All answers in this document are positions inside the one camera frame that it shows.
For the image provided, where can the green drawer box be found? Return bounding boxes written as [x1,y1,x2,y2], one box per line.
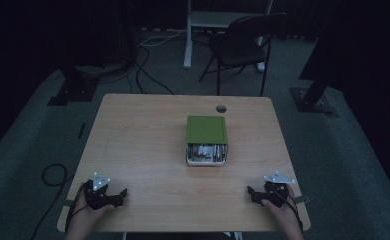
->
[186,115,229,146]

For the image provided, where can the black stand base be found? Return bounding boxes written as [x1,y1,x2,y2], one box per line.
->
[289,78,339,118]
[47,64,101,107]

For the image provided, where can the pile of packets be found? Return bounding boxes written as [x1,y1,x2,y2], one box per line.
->
[187,143,228,163]

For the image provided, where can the black folding chair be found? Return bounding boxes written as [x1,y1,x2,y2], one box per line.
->
[198,12,289,98]

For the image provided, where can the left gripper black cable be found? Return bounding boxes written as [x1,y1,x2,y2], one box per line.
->
[64,182,91,233]

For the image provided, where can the black floor cables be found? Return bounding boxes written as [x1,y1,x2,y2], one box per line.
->
[126,44,176,96]

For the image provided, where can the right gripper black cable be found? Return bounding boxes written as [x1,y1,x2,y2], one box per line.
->
[284,191,305,232]

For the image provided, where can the person's left hand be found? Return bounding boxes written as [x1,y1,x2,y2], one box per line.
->
[70,182,116,231]

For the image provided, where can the person's right hand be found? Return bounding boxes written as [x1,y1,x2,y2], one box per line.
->
[260,184,301,233]

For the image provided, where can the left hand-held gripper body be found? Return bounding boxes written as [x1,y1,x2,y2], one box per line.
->
[83,171,120,211]

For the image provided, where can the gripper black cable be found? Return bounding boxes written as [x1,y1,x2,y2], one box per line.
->
[64,182,91,233]
[284,191,305,232]

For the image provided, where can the black looped floor cable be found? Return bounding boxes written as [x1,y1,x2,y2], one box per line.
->
[29,163,76,240]

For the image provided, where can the white floor cable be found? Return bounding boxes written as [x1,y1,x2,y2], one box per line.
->
[138,29,188,48]

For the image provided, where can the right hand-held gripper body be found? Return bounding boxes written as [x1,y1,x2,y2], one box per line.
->
[258,171,297,208]

